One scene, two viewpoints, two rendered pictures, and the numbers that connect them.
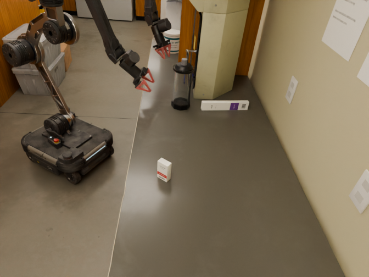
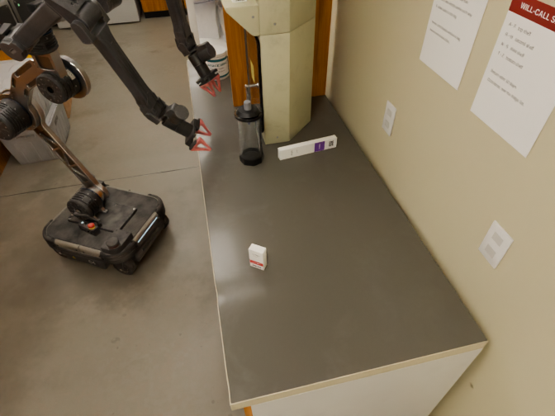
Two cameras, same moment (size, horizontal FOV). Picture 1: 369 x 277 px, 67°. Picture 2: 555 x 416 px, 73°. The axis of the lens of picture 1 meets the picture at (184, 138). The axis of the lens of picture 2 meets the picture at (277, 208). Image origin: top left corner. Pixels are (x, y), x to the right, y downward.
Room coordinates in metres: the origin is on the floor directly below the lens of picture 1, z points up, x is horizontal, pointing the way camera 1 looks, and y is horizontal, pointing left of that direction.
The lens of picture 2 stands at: (0.05, 0.08, 1.91)
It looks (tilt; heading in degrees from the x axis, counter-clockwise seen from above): 45 degrees down; 353
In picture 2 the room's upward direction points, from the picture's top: 2 degrees counter-clockwise
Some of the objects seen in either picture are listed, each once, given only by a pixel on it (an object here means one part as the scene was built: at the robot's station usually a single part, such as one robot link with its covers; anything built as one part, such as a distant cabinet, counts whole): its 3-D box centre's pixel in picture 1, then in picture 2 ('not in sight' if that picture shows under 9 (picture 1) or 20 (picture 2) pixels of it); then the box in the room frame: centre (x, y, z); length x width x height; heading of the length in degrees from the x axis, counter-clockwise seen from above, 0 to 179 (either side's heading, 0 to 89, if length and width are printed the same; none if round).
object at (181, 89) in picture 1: (182, 86); (249, 135); (1.34, 0.04, 1.06); 0.11 x 0.11 x 0.21
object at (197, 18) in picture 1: (195, 46); (253, 75); (1.59, -0.01, 1.19); 0.30 x 0.01 x 0.40; 5
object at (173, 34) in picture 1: (172, 41); (215, 63); (2.17, 0.17, 1.02); 0.13 x 0.13 x 0.15
